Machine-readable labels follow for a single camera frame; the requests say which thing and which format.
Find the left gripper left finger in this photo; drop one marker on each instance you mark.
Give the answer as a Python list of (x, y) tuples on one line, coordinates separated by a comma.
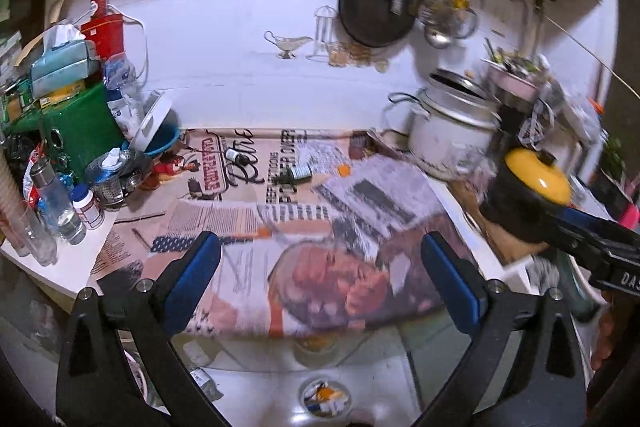
[(164, 308)]

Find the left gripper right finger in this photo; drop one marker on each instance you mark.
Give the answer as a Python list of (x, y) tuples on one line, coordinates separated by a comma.
[(463, 290)]

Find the yellow lidded black pot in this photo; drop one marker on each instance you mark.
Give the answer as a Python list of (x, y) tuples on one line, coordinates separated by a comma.
[(527, 193)]

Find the white pill bottle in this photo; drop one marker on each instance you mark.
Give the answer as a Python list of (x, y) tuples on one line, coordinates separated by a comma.
[(87, 206)]

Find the steel strainer cup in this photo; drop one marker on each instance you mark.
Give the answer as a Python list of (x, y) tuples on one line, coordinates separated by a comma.
[(117, 174)]

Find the clear water bottle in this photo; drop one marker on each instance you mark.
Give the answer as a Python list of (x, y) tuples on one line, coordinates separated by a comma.
[(58, 207)]

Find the small white capped vial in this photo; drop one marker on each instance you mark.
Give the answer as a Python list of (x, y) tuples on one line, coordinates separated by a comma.
[(236, 157)]

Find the blue bowl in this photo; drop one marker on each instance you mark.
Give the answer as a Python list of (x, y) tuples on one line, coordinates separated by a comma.
[(165, 137)]

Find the newspaper table covering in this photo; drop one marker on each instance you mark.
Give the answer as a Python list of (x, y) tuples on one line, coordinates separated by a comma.
[(303, 250)]

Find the sink drain strainer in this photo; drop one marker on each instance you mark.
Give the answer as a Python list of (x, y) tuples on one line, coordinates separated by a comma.
[(326, 399)]

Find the white rice cooker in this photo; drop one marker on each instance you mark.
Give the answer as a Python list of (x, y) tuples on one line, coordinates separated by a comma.
[(453, 121)]

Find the orange peel piece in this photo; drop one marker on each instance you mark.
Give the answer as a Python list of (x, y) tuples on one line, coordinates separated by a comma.
[(344, 170)]

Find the pink utensil holder bowl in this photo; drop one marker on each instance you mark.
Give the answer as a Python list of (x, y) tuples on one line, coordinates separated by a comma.
[(510, 83)]

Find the green box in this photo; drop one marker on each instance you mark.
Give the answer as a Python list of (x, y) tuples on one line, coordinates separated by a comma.
[(76, 131)]

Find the white perforated lid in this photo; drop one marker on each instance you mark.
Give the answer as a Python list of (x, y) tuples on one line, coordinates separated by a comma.
[(153, 119)]

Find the tissue box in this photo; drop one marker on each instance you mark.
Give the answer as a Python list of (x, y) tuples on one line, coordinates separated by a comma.
[(68, 57)]

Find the red thermos jug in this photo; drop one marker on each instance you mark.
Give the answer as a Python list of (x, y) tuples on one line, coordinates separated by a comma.
[(105, 29)]

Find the black frying pan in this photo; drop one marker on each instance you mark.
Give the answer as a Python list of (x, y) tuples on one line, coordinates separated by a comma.
[(372, 22)]

